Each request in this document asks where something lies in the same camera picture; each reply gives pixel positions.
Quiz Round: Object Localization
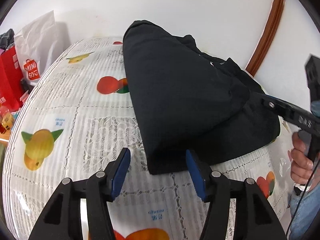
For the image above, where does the red paper gift bag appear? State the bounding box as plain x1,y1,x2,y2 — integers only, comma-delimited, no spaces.
0,46,25,112

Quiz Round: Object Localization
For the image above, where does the plaid cloth in bag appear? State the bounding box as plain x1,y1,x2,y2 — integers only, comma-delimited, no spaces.
0,29,15,50

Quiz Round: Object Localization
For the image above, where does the white Miniso plastic bag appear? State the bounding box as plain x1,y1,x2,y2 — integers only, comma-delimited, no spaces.
14,11,63,86

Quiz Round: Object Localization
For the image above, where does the brown wooden door frame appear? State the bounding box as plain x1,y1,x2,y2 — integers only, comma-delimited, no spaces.
245,0,285,76

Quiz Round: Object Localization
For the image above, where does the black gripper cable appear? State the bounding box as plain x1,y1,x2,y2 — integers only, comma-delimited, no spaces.
285,159,320,240

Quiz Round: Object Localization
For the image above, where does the blue denim jeans leg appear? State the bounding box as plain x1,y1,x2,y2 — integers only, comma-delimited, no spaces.
289,184,319,239

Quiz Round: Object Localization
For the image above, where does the black white blue jacket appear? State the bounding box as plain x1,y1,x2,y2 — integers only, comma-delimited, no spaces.
123,20,280,175

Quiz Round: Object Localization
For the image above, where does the fruit print mattress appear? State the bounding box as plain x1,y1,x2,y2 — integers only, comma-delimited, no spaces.
2,36,298,240

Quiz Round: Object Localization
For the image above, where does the person's right hand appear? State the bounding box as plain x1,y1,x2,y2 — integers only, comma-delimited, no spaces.
288,132,313,184

